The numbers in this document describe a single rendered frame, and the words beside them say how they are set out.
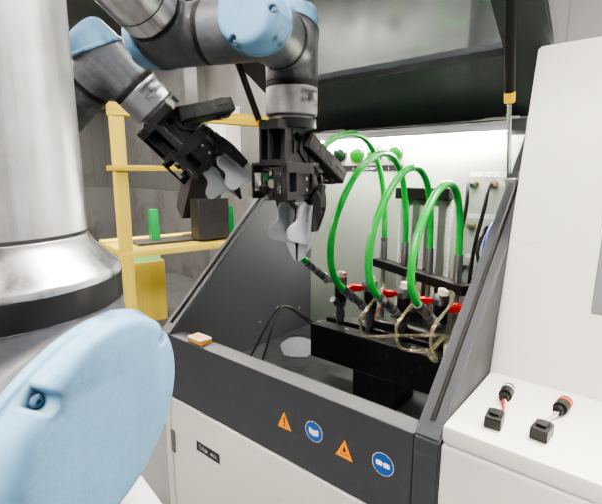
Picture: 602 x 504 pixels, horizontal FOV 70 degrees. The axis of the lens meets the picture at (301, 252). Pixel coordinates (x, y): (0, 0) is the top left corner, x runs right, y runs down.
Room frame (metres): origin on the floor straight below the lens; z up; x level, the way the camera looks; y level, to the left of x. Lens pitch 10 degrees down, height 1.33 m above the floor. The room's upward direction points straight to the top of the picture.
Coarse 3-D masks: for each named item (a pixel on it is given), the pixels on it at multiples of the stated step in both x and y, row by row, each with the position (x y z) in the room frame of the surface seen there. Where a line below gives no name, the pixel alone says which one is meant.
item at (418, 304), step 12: (432, 192) 0.77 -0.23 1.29; (456, 192) 0.85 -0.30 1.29; (432, 204) 0.75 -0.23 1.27; (456, 204) 0.86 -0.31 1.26; (420, 216) 0.74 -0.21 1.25; (456, 216) 0.87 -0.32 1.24; (420, 228) 0.72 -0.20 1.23; (456, 228) 0.88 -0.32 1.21; (420, 240) 0.72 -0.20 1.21; (456, 240) 0.88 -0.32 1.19; (456, 252) 0.88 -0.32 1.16; (408, 264) 0.71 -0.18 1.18; (456, 264) 0.88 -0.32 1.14; (408, 276) 0.71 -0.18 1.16; (456, 276) 0.88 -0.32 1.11; (408, 288) 0.71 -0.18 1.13; (420, 300) 0.74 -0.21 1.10; (420, 312) 0.74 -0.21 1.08; (432, 324) 0.78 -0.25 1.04
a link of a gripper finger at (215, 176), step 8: (216, 160) 0.81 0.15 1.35; (216, 168) 0.80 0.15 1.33; (208, 176) 0.80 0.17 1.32; (216, 176) 0.81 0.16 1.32; (224, 176) 0.81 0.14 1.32; (208, 184) 0.80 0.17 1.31; (216, 184) 0.81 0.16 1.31; (208, 192) 0.80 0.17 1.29; (216, 192) 0.81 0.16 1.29; (232, 192) 0.83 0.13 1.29; (240, 192) 0.84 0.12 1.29
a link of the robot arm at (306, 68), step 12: (288, 0) 0.62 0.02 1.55; (300, 0) 0.62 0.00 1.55; (300, 12) 0.62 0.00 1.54; (312, 12) 0.63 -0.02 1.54; (312, 24) 0.63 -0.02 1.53; (312, 36) 0.63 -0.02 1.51; (312, 48) 0.63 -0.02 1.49; (300, 60) 0.61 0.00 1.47; (312, 60) 0.63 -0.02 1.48; (276, 72) 0.63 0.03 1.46; (288, 72) 0.62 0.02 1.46; (300, 72) 0.62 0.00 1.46; (312, 72) 0.63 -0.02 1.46; (276, 84) 0.67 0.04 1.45; (312, 84) 0.63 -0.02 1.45
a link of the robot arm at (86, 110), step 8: (80, 88) 0.68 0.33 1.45; (80, 96) 0.68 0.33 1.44; (88, 96) 0.69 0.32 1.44; (80, 104) 0.69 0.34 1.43; (88, 104) 0.69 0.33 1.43; (96, 104) 0.70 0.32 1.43; (104, 104) 0.72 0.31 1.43; (80, 112) 0.70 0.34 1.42; (88, 112) 0.70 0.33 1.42; (96, 112) 0.72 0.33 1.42; (80, 120) 0.70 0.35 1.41; (88, 120) 0.72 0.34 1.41; (80, 128) 0.72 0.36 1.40
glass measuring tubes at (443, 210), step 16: (400, 192) 1.15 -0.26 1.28; (416, 192) 1.12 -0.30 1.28; (448, 192) 1.07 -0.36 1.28; (400, 208) 1.16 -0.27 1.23; (416, 208) 1.12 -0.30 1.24; (448, 208) 1.09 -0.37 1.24; (400, 224) 1.15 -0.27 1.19; (416, 224) 1.12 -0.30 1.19; (448, 224) 1.09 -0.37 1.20; (400, 240) 1.15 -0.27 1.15; (448, 240) 1.09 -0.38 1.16; (400, 256) 1.15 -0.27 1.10; (448, 256) 1.09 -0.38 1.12; (448, 272) 1.09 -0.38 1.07; (432, 288) 1.11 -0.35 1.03; (432, 304) 1.11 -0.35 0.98; (416, 320) 1.11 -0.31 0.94
